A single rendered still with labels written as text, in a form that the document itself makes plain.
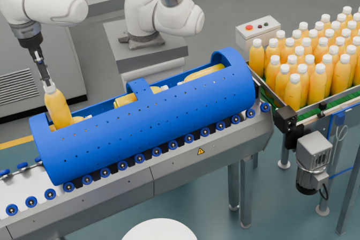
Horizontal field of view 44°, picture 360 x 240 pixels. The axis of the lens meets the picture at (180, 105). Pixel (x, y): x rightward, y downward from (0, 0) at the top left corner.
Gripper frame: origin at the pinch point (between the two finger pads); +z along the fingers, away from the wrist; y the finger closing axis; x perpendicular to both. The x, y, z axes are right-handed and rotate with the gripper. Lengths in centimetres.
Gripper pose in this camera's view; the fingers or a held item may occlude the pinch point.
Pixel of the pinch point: (47, 81)
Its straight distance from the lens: 161.0
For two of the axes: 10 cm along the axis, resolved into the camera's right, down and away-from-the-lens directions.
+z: 0.9, 7.2, 6.9
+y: 4.2, 6.0, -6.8
